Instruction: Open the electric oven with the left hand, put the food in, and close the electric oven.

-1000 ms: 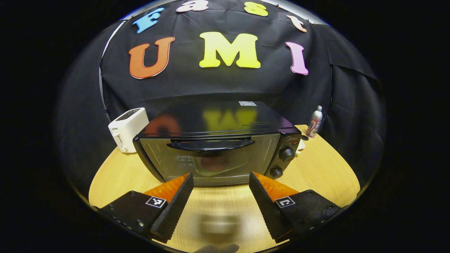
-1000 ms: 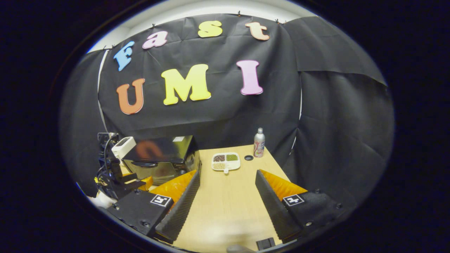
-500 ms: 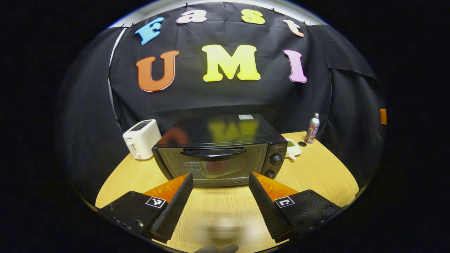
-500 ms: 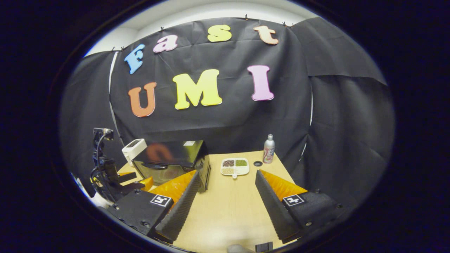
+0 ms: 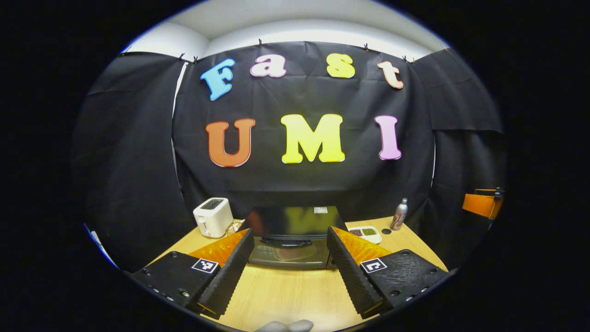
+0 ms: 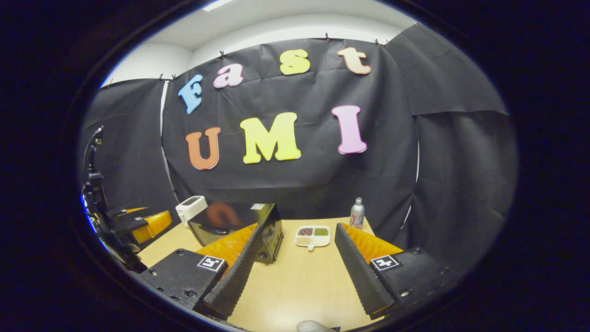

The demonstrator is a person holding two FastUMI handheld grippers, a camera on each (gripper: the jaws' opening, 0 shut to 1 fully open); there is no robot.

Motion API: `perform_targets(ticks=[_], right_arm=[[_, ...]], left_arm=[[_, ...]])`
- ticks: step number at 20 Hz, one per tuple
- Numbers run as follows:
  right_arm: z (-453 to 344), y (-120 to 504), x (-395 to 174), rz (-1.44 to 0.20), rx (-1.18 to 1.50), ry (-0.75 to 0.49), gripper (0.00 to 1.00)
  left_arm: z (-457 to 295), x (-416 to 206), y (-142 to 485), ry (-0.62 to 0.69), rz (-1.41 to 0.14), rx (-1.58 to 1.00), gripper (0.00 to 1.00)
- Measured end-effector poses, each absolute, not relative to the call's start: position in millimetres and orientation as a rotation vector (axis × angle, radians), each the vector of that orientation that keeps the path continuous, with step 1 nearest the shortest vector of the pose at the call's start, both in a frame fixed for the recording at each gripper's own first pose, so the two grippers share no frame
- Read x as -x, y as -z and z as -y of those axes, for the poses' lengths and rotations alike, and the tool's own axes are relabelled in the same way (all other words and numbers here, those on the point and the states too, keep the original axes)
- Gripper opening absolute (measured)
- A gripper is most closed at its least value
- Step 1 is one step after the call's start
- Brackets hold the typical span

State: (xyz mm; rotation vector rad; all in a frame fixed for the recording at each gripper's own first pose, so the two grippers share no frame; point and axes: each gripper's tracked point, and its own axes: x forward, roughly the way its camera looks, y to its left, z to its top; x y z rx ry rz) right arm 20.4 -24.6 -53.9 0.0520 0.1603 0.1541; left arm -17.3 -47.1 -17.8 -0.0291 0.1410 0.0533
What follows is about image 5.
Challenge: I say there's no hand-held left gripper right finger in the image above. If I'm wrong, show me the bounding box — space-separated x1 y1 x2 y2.
326 226 449 319

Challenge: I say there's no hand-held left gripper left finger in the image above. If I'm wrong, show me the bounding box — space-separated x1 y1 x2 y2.
130 228 255 320

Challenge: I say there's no black electric oven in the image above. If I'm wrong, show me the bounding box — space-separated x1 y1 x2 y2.
244 206 348 271

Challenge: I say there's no white divided bean tray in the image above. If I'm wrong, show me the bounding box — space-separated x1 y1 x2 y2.
348 226 383 244

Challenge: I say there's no white toaster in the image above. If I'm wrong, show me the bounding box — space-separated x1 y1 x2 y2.
193 197 235 238

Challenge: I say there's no black backdrop cloth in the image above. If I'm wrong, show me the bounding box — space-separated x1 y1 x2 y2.
71 41 507 273

